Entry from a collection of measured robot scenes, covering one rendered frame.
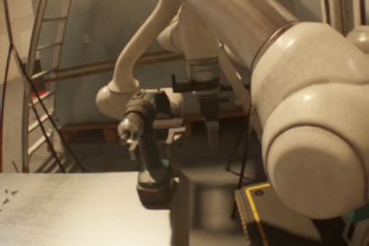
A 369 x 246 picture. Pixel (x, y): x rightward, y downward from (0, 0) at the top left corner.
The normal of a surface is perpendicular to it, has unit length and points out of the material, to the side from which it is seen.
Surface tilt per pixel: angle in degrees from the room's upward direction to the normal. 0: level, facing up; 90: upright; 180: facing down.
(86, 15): 90
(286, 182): 93
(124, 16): 90
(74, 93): 90
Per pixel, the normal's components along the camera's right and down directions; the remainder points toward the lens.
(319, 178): -0.71, 0.38
